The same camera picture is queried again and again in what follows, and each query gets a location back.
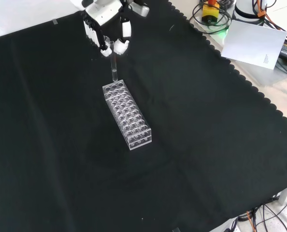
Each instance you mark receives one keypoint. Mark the yellow stop button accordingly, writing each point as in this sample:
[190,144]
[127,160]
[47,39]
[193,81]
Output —
[210,10]

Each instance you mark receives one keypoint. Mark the clear plastic test tube rack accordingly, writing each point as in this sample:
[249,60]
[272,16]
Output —
[127,113]

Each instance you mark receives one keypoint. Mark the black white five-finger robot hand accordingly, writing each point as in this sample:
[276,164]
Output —
[102,12]

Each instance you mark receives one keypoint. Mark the black scalloped bench cloth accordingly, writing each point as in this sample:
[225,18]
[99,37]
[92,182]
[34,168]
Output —
[206,120]

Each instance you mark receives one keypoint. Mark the clear glass test tube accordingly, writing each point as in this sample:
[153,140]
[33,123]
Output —
[114,72]

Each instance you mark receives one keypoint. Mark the grey tape strip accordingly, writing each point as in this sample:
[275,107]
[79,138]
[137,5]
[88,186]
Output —
[54,22]

